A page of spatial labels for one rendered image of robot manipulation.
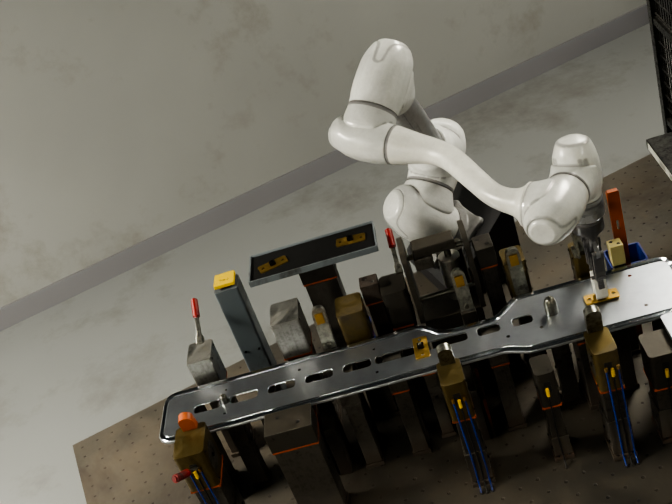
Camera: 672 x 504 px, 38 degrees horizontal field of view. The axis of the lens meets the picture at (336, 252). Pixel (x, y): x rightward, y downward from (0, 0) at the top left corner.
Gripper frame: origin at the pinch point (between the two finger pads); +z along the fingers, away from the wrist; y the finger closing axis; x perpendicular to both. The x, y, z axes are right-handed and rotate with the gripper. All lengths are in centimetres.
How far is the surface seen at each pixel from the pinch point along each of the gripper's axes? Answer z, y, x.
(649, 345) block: 6.5, 19.2, 5.4
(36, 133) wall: 14, -262, -217
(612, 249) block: -1.3, -10.7, 6.7
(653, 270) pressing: 4.6, -5.4, 14.7
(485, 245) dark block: -7.3, -19.2, -23.6
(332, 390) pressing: 5, 7, -71
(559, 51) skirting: 97, -359, 63
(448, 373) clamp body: 0.1, 17.9, -41.2
